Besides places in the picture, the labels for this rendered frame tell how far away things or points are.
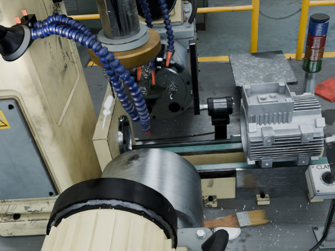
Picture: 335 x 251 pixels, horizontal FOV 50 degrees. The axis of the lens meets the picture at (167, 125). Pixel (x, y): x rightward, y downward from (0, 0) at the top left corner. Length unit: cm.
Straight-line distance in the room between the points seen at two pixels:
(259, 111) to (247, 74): 57
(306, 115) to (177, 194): 46
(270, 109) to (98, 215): 64
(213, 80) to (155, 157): 98
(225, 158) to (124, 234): 78
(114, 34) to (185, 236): 48
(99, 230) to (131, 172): 34
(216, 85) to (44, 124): 99
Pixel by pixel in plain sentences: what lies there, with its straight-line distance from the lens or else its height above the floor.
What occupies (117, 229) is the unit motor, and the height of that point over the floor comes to 135.
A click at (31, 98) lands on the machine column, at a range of 84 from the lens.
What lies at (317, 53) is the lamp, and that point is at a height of 110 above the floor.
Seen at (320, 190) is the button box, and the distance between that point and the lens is 89.
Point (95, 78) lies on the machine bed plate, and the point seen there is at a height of 80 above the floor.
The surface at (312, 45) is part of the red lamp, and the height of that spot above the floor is 113.
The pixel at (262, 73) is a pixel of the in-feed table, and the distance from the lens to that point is 155.
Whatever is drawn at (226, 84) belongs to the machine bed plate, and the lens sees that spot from 169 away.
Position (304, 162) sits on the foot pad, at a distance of 108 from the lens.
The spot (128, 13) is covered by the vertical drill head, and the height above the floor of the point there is 141.
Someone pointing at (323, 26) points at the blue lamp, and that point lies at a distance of 128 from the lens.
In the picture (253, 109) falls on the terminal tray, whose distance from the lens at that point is 98.
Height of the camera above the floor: 171
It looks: 38 degrees down
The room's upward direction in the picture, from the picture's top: 8 degrees counter-clockwise
